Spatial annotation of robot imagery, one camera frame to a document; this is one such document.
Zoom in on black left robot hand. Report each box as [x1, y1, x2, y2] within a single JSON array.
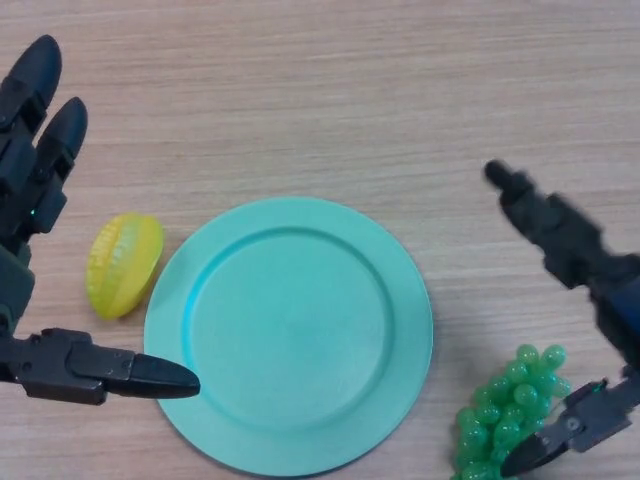
[[0, 34, 202, 407]]

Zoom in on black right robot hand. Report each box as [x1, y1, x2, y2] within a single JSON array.
[[483, 159, 640, 477]]

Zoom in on green grapes bunch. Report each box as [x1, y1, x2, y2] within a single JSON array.
[[448, 343, 573, 480]]

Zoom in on green round plate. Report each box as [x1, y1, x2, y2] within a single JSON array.
[[143, 196, 434, 478]]

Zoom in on yellow starfruit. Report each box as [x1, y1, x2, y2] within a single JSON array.
[[85, 212, 165, 321]]

